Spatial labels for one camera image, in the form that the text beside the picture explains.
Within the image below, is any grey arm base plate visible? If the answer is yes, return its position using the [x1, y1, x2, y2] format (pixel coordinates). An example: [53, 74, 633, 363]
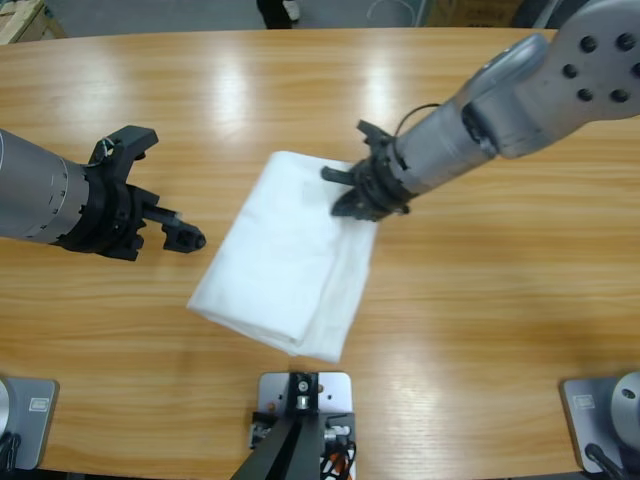
[0, 377, 60, 471]
[559, 370, 640, 474]

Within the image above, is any grey metal frame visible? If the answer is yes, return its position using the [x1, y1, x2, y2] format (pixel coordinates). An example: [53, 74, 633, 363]
[529, 0, 576, 30]

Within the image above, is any white t-shirt with black print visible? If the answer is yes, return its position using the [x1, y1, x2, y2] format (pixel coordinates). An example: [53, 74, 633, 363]
[187, 149, 382, 362]

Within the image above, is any orange and black cable bundle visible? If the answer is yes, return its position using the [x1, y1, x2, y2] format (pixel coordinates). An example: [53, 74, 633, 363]
[319, 442, 359, 480]

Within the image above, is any light cardboard box stack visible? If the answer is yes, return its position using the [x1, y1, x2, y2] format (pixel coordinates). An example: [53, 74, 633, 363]
[0, 0, 67, 45]

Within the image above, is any bystander in dark clothes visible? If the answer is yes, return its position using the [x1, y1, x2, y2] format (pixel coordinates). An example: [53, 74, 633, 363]
[256, 0, 302, 30]

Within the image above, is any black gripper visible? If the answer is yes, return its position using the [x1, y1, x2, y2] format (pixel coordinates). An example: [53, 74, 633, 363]
[320, 142, 412, 223]
[57, 165, 208, 262]

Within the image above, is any black bracket with silver fittings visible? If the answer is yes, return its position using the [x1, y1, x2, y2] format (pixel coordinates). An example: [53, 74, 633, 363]
[249, 410, 359, 451]

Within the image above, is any black base cable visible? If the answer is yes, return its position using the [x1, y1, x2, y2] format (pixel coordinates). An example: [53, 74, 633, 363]
[0, 432, 22, 471]
[584, 443, 626, 480]

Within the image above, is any dark post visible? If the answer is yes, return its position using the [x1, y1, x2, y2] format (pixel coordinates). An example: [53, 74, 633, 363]
[234, 370, 322, 480]

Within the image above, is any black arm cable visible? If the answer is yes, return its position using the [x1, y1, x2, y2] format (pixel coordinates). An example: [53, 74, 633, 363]
[397, 103, 442, 136]

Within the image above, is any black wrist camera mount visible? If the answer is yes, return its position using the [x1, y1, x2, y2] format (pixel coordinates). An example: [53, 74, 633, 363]
[355, 119, 395, 150]
[88, 124, 159, 174]

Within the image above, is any brown cardboard box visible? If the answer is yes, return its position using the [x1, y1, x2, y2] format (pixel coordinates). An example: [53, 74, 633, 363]
[427, 0, 521, 27]

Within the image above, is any white mounting block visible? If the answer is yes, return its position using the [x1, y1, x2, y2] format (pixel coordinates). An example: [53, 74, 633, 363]
[257, 370, 354, 451]

